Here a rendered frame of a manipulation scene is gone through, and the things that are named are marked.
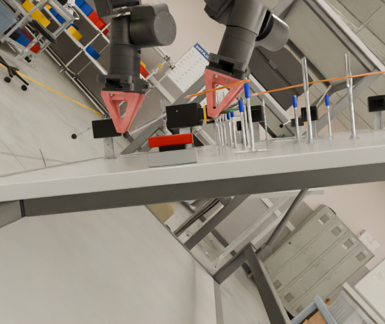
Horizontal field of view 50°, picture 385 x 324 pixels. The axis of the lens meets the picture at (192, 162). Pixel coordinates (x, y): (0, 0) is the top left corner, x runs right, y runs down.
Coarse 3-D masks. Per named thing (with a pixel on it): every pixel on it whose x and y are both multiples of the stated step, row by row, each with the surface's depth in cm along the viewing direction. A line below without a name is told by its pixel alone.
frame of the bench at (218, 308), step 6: (150, 210) 160; (156, 216) 161; (162, 222) 160; (168, 228) 162; (174, 234) 162; (180, 240) 162; (216, 282) 158; (216, 288) 151; (216, 294) 144; (216, 300) 139; (216, 306) 133; (216, 312) 128; (216, 318) 124; (222, 318) 129
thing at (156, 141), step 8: (160, 136) 46; (168, 136) 46; (176, 136) 46; (184, 136) 46; (192, 136) 49; (152, 144) 47; (160, 144) 46; (168, 144) 46; (176, 144) 46; (184, 144) 49
